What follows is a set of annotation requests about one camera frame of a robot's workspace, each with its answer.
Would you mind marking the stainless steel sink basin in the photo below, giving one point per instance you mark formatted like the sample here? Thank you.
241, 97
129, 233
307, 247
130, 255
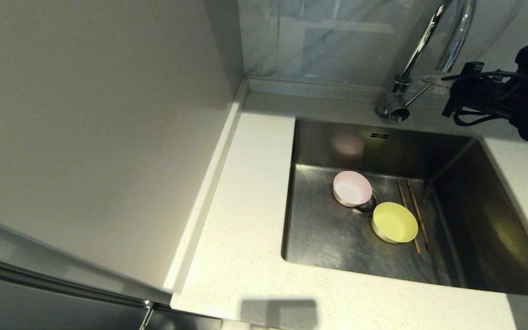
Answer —
319, 238

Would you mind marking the chrome gooseneck faucet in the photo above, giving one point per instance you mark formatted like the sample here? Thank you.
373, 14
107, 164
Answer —
400, 90

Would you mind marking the dark grey cabinet front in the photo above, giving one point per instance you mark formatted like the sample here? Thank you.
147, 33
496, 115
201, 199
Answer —
39, 298

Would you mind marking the yellow plastic bowl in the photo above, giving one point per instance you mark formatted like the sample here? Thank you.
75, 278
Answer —
394, 222

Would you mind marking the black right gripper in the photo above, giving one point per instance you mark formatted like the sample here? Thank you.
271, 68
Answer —
497, 98

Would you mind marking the brown wooden chopstick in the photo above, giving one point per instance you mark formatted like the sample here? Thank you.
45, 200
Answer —
422, 220
402, 195

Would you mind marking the round metal drain strainer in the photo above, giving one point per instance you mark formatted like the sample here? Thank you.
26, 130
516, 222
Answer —
367, 206

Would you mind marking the pink plastic bowl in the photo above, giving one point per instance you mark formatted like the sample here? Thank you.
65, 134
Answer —
352, 188

